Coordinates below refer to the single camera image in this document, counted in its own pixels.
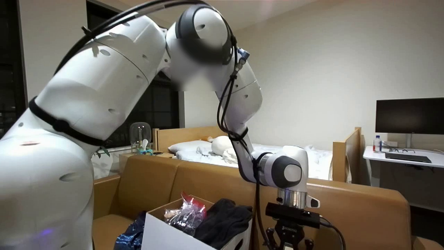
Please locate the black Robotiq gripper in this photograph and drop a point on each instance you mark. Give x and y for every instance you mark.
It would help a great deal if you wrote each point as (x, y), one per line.
(289, 237)

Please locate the black hooded cloth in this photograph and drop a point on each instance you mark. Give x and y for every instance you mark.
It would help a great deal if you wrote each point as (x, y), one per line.
(222, 223)

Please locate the clear plastic bag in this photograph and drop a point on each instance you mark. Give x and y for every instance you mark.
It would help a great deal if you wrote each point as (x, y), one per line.
(188, 216)

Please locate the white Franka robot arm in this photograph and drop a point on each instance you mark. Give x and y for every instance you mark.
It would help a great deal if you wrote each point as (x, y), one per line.
(92, 92)

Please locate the tan leather sofa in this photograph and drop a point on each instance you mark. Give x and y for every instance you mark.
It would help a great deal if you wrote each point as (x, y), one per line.
(361, 213)

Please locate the white cardboard box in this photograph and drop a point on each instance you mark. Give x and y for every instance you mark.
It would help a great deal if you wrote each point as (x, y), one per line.
(161, 237)

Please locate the dark blue patterned cloth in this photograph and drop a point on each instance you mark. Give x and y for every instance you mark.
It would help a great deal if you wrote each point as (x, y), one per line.
(132, 234)

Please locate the round white pillow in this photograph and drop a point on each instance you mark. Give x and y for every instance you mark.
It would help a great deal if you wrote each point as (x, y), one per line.
(220, 145)

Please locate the clear water bottle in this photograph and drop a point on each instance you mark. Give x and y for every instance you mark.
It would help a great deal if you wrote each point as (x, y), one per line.
(378, 145)

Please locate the white desk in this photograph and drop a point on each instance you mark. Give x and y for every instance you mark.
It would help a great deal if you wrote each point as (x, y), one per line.
(407, 181)

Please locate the flat white pillow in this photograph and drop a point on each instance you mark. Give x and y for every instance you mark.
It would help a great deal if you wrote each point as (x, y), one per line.
(188, 148)

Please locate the black keyboard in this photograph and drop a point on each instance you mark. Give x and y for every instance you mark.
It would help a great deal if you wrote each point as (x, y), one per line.
(407, 158)

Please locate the black computer monitor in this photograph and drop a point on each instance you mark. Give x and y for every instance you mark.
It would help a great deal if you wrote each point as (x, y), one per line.
(410, 116)

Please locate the glass dome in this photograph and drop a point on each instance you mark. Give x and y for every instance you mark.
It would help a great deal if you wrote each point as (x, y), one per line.
(141, 137)

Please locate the dark window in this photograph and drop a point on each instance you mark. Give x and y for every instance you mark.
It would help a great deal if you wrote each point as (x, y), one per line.
(161, 102)

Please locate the green plant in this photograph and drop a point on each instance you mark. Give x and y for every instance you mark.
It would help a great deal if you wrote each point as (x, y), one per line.
(103, 152)

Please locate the wooden bed frame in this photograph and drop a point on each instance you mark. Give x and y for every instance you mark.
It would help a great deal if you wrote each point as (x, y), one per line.
(185, 137)

